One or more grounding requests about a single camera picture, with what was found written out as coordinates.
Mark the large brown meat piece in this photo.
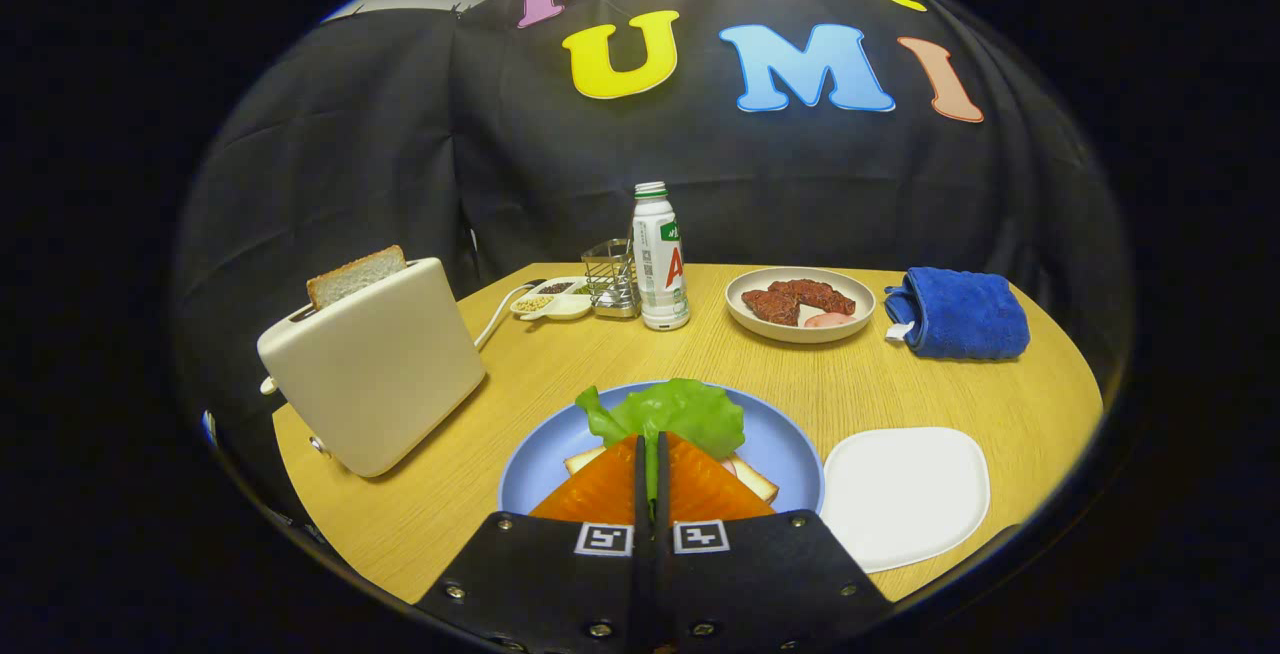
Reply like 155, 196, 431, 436
768, 279, 857, 317

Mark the blue folded towel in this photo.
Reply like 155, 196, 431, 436
884, 267, 1031, 362

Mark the wire utensil holder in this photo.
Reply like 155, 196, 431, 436
581, 239, 642, 320

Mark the bread slice with ham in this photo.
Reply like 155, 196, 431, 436
563, 444, 781, 507

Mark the blue round plate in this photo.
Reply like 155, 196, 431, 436
498, 380, 826, 517

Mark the green lettuce leaf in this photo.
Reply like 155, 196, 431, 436
575, 378, 746, 507

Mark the white square plate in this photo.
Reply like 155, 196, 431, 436
820, 426, 991, 575

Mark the white condiment dish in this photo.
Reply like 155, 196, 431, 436
510, 276, 596, 322

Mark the toasted bread slice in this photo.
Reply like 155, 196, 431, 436
306, 244, 409, 312

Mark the black backdrop cloth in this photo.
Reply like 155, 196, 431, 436
170, 0, 1136, 495

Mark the white toaster cable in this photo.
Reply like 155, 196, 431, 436
472, 279, 546, 350

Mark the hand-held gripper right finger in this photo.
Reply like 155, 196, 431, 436
655, 431, 896, 654

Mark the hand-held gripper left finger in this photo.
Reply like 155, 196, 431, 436
415, 434, 651, 654

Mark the small brown meat piece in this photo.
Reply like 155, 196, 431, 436
741, 289, 801, 327

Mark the white drink bottle green cap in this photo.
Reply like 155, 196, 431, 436
631, 181, 691, 332

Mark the cream toaster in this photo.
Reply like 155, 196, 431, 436
256, 256, 488, 479

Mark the beige round plate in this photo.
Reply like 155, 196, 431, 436
725, 266, 877, 345

